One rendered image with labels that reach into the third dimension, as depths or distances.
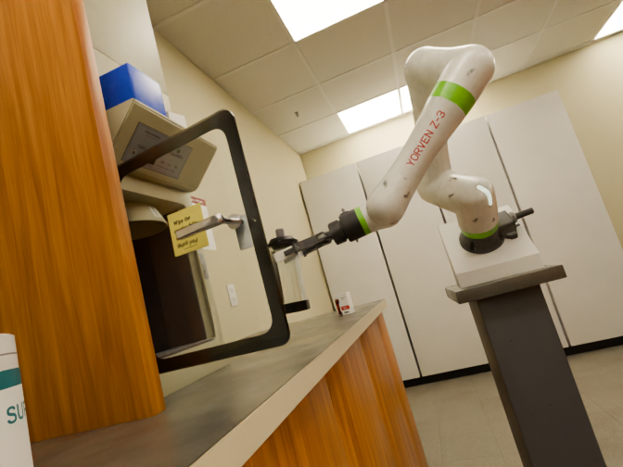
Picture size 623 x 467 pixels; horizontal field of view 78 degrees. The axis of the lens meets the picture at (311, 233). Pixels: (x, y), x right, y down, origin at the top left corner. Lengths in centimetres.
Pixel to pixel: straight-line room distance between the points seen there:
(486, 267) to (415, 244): 234
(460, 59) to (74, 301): 102
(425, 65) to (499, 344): 89
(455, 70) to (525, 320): 79
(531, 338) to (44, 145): 138
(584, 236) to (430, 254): 124
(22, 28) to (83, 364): 64
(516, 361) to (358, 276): 250
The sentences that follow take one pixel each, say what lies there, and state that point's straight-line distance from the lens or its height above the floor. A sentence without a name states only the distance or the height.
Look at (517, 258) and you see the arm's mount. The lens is 141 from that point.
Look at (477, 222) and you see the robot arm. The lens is 135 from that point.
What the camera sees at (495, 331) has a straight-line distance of 140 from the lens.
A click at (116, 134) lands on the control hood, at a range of 86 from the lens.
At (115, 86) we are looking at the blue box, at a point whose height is 156.
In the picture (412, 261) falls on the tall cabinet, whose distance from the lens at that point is 370.
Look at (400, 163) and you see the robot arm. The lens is 106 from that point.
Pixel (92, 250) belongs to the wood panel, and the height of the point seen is 122.
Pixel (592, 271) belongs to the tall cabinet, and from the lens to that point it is 393.
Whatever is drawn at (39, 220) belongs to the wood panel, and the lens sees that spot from 83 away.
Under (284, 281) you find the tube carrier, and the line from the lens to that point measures 119.
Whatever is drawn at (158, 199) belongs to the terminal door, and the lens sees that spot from 75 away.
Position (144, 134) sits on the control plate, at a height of 146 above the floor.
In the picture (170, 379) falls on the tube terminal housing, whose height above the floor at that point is 97.
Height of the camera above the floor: 105
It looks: 9 degrees up
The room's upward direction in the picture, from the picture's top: 16 degrees counter-clockwise
